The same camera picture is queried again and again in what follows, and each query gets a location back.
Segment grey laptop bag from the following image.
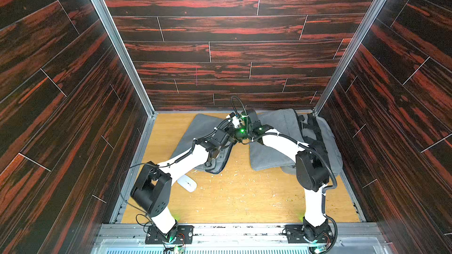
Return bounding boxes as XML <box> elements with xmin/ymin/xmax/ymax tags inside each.
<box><xmin>171</xmin><ymin>114</ymin><xmax>233</xmax><ymax>174</ymax></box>

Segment grey laptop sleeve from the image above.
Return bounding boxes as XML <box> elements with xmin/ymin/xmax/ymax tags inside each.
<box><xmin>250</xmin><ymin>109</ymin><xmax>304</xmax><ymax>175</ymax></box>

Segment grey bag with straps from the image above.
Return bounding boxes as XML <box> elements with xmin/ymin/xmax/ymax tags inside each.
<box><xmin>298</xmin><ymin>114</ymin><xmax>343</xmax><ymax>176</ymax></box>

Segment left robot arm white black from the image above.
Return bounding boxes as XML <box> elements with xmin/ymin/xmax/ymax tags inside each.
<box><xmin>130</xmin><ymin>114</ymin><xmax>237</xmax><ymax>243</ymax></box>

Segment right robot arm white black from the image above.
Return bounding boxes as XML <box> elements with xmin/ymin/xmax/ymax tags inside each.
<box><xmin>230</xmin><ymin>96</ymin><xmax>337</xmax><ymax>248</ymax></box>

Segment left white mouse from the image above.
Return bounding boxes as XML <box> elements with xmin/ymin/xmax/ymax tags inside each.
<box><xmin>177</xmin><ymin>175</ymin><xmax>197</xmax><ymax>193</ymax></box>

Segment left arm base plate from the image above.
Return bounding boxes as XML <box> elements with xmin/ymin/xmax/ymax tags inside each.
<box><xmin>145</xmin><ymin>224</ymin><xmax>194</xmax><ymax>245</ymax></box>

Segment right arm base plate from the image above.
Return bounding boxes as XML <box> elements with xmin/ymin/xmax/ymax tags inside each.
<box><xmin>283</xmin><ymin>224</ymin><xmax>334</xmax><ymax>245</ymax></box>

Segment front aluminium rail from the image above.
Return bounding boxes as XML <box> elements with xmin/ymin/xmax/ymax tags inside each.
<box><xmin>92</xmin><ymin>223</ymin><xmax>393</xmax><ymax>254</ymax></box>

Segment right aluminium corner post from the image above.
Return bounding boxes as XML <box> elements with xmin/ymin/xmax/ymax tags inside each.
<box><xmin>313</xmin><ymin>0</ymin><xmax>387</xmax><ymax>116</ymax></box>

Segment aluminium corner post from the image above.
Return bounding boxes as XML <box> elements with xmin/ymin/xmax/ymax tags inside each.
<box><xmin>313</xmin><ymin>0</ymin><xmax>387</xmax><ymax>116</ymax></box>
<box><xmin>77</xmin><ymin>0</ymin><xmax>156</xmax><ymax>117</ymax></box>

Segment left aluminium corner post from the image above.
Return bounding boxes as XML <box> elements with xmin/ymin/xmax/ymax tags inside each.
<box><xmin>77</xmin><ymin>0</ymin><xmax>156</xmax><ymax>117</ymax></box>

